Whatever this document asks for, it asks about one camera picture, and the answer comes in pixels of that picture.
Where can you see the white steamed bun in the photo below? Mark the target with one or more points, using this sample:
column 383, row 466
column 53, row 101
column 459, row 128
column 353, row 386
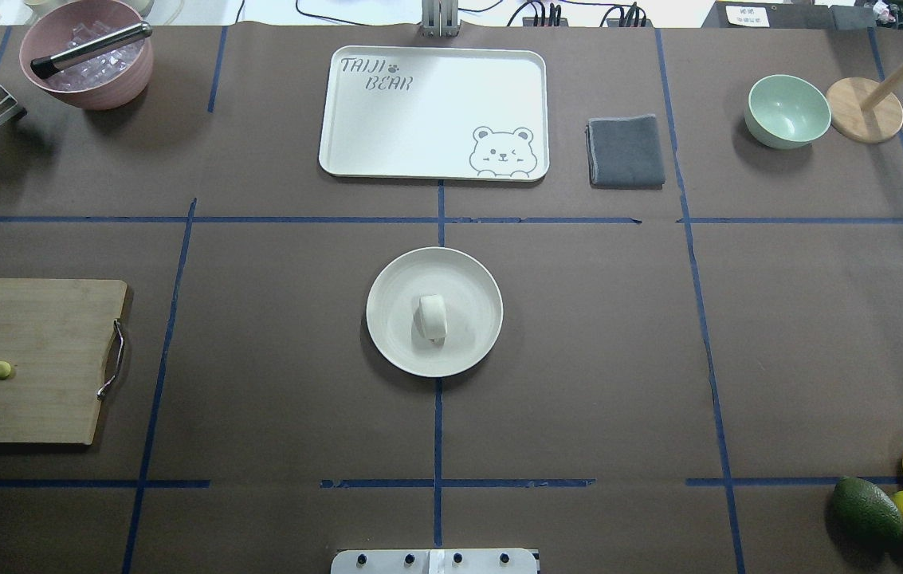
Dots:
column 432, row 318

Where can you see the green avocado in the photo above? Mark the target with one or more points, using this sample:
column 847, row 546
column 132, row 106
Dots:
column 866, row 513

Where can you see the metal ice scoop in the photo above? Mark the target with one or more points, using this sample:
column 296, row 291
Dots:
column 48, row 66

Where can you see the aluminium frame post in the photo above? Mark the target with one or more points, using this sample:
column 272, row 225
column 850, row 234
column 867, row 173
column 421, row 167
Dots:
column 440, row 18

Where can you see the cream bear tray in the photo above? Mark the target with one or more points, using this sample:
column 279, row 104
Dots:
column 436, row 113

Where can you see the wooden mug stand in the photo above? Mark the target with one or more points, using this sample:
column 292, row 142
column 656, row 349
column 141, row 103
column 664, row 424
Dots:
column 864, row 110

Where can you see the green bowl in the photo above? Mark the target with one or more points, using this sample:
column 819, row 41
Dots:
column 785, row 112

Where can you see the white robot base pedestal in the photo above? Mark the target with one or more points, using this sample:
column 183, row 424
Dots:
column 437, row 560

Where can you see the pink bowl with ice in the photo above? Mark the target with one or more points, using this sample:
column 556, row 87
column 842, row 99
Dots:
column 104, row 82

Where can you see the grey folded cloth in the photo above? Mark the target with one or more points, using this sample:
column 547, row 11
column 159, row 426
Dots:
column 624, row 152

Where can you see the wooden cutting board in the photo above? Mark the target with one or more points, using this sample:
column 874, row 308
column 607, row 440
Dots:
column 57, row 334

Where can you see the cream round plate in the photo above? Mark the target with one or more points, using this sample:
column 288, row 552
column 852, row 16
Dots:
column 474, row 311

